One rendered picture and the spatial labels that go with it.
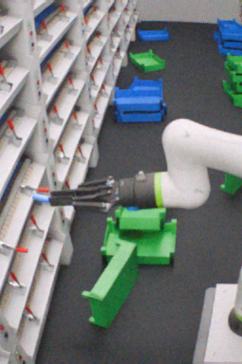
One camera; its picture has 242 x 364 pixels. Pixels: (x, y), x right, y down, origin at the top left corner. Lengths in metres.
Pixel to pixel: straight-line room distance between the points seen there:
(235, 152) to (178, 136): 0.18
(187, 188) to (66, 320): 0.84
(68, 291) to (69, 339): 0.26
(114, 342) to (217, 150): 0.91
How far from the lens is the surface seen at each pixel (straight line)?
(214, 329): 1.28
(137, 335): 1.64
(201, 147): 1.00
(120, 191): 1.15
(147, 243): 1.95
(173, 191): 1.11
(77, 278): 1.85
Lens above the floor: 1.41
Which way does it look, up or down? 38 degrees down
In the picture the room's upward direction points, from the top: 5 degrees counter-clockwise
